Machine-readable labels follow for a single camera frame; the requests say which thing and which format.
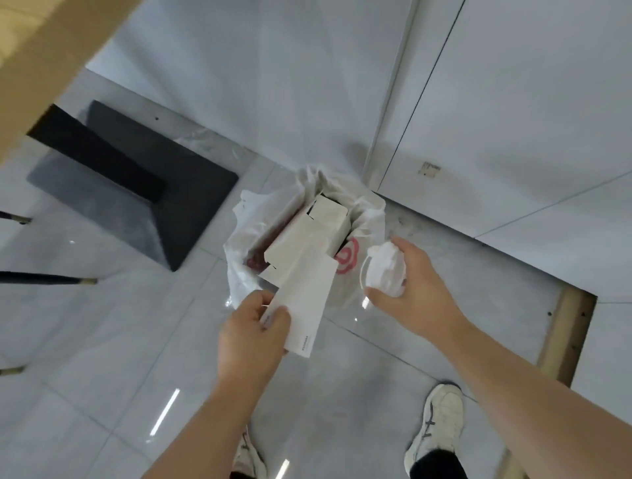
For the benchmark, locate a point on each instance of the person's right hand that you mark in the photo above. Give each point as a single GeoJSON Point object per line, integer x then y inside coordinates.
{"type": "Point", "coordinates": [427, 301]}

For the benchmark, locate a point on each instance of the person's left hand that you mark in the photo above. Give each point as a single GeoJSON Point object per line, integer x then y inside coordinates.
{"type": "Point", "coordinates": [247, 340]}

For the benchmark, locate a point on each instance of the person's right thumb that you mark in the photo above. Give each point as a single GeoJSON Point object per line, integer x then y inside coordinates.
{"type": "Point", "coordinates": [382, 297]}

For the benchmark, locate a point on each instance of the person's left thumb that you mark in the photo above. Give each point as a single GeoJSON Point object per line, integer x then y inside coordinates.
{"type": "Point", "coordinates": [279, 318]}

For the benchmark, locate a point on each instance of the long white cardboard box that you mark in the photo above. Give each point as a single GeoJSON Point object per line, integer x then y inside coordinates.
{"type": "Point", "coordinates": [306, 276]}

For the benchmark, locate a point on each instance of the person's right forearm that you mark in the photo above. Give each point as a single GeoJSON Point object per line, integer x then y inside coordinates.
{"type": "Point", "coordinates": [538, 409]}

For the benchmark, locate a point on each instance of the person's left forearm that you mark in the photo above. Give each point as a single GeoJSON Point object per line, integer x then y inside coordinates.
{"type": "Point", "coordinates": [207, 434]}

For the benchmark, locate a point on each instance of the white plastic bag red print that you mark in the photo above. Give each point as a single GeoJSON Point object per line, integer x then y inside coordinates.
{"type": "Point", "coordinates": [237, 266]}

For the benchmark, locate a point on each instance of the dark red packaging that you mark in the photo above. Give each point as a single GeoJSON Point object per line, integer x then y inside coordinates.
{"type": "Point", "coordinates": [269, 242]}

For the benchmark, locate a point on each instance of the small label sticker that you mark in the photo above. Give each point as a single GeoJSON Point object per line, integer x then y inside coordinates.
{"type": "Point", "coordinates": [429, 170]}

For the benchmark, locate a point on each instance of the person's white right shoe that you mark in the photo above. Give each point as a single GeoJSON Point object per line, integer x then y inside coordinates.
{"type": "Point", "coordinates": [439, 424]}

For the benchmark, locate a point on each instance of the person's white shoe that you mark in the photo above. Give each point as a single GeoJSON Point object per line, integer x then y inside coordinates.
{"type": "Point", "coordinates": [247, 456]}
{"type": "Point", "coordinates": [439, 424]}

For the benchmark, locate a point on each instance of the person's white left shoe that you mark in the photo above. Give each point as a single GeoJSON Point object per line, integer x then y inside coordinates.
{"type": "Point", "coordinates": [247, 456]}

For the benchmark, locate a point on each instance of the dark grey table base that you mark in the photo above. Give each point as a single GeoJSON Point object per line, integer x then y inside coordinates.
{"type": "Point", "coordinates": [163, 197]}

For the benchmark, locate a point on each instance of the person's black trouser leg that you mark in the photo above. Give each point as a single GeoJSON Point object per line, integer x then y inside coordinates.
{"type": "Point", "coordinates": [439, 466]}

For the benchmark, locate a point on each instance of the clear plastic film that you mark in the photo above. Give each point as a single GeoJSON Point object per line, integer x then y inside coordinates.
{"type": "Point", "coordinates": [217, 143]}

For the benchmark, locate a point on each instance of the white cabinet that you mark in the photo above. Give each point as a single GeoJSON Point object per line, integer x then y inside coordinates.
{"type": "Point", "coordinates": [508, 113]}

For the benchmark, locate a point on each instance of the black chair leg gold tip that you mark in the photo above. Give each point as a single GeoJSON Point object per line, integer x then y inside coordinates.
{"type": "Point", "coordinates": [15, 217]}
{"type": "Point", "coordinates": [44, 279]}
{"type": "Point", "coordinates": [11, 370]}

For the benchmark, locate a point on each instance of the light wooden table top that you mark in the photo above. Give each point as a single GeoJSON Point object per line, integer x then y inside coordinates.
{"type": "Point", "coordinates": [44, 54]}

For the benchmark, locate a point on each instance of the light wooden frame strip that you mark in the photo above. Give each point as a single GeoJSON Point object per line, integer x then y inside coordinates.
{"type": "Point", "coordinates": [565, 335]}

